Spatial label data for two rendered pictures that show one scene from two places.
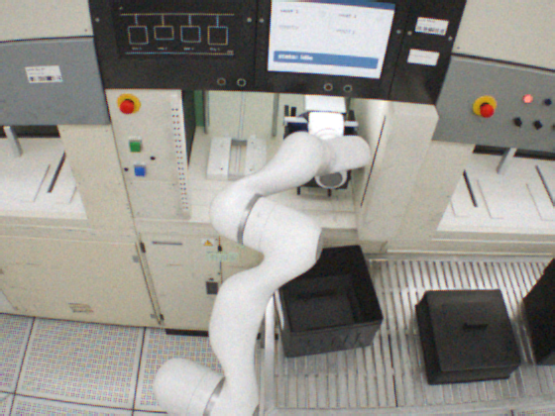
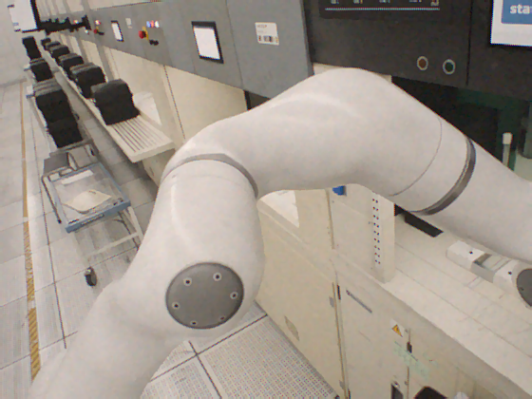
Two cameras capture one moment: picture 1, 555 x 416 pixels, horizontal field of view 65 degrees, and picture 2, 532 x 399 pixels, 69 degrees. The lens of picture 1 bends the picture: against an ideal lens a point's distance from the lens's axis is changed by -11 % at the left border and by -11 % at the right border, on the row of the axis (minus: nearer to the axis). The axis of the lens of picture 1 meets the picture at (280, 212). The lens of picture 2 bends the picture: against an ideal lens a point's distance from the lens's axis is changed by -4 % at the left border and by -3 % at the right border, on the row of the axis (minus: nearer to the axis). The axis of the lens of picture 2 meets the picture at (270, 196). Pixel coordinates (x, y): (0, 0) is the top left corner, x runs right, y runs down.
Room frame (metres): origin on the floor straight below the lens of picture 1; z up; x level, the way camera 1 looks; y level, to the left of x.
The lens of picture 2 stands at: (0.52, -0.31, 1.60)
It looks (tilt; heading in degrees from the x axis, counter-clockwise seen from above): 30 degrees down; 69
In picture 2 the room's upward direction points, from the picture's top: 11 degrees counter-clockwise
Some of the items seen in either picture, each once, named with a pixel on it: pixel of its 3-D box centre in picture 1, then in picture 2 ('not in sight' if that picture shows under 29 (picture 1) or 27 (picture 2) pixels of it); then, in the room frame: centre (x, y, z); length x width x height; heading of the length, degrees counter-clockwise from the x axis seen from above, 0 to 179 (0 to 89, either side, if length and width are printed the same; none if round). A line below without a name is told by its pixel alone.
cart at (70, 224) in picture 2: not in sight; (99, 215); (0.28, 2.58, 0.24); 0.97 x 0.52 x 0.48; 97
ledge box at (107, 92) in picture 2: not in sight; (113, 101); (0.67, 2.89, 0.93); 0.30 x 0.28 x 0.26; 91
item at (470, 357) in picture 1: (469, 332); not in sight; (0.70, -0.64, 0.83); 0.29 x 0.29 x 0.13; 5
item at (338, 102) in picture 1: (318, 140); not in sight; (1.22, -0.10, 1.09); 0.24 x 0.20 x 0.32; 94
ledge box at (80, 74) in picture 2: not in sight; (90, 81); (0.58, 4.08, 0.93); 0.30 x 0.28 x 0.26; 97
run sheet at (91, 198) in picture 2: not in sight; (86, 199); (0.27, 2.40, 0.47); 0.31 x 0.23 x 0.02; 116
